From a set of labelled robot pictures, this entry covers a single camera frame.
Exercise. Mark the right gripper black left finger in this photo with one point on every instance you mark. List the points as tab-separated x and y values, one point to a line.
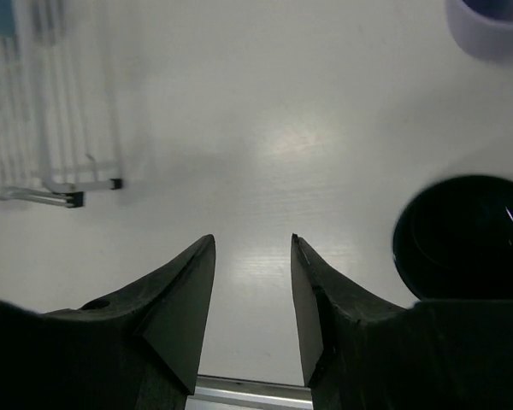
145	338

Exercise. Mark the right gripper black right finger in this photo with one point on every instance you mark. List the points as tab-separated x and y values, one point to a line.
320	295

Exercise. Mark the dark green mug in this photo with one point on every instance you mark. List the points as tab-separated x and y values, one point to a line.
454	239

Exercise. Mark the purple cup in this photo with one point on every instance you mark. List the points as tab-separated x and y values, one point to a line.
482	29

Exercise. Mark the aluminium rail frame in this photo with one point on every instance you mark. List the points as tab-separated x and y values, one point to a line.
228	393

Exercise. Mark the silver wire dish rack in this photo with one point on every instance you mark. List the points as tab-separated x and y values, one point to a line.
59	122

